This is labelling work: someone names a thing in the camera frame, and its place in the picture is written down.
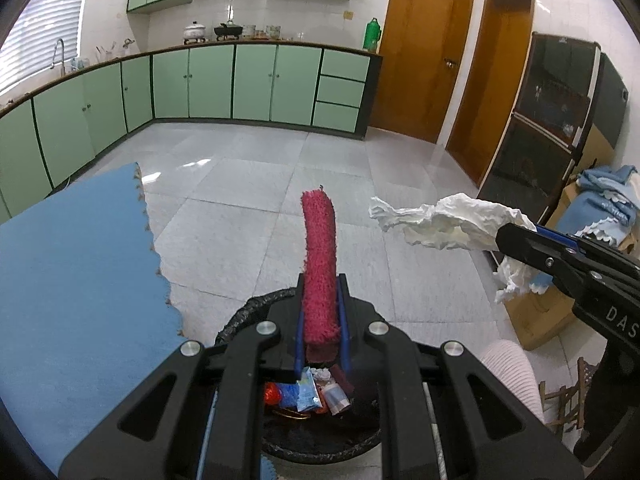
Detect black wok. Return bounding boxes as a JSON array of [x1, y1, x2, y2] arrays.
[[214, 20, 244, 41]]

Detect blue scalloped tablecloth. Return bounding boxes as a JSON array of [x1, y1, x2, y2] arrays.
[[0, 162, 186, 478]]

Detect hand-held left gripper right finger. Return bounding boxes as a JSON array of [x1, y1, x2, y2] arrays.
[[337, 272, 583, 480]]

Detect white tissue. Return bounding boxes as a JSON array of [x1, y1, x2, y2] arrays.
[[369, 194, 538, 306]]

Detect dark glass cabinet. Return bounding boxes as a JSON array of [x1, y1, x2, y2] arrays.
[[477, 32, 630, 226]]

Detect black trash bin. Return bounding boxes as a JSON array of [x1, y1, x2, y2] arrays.
[[215, 287, 386, 466]]

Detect steel faucet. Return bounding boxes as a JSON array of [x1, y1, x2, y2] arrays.
[[51, 37, 68, 76]]

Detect blue white tissue pack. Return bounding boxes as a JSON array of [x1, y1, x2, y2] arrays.
[[320, 382, 352, 415]]

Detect wooden door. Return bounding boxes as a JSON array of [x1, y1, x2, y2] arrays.
[[367, 0, 476, 143], [445, 0, 538, 186]]

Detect green thermos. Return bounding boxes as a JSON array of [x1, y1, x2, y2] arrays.
[[363, 17, 383, 52]]

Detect white window blind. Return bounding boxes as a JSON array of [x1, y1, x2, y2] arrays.
[[0, 0, 91, 93]]

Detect wooden chair frame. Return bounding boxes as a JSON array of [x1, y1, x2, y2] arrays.
[[537, 355, 601, 436]]

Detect plain cardboard box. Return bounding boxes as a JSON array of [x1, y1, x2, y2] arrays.
[[500, 180, 640, 351]]

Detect blue cloth with scalloped trim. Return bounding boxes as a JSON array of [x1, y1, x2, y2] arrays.
[[530, 164, 640, 292]]

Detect person's pale ribbed clothing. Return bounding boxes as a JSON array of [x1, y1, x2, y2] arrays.
[[480, 339, 545, 423]]

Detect striped under cloth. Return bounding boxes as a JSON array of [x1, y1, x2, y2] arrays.
[[197, 390, 221, 480]]

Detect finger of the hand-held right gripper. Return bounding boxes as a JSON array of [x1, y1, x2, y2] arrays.
[[536, 226, 640, 283], [496, 223, 608, 306]]

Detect green base cabinets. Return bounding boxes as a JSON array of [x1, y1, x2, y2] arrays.
[[0, 40, 383, 221]]

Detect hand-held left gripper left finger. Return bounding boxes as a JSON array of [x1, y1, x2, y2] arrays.
[[59, 272, 308, 480]]

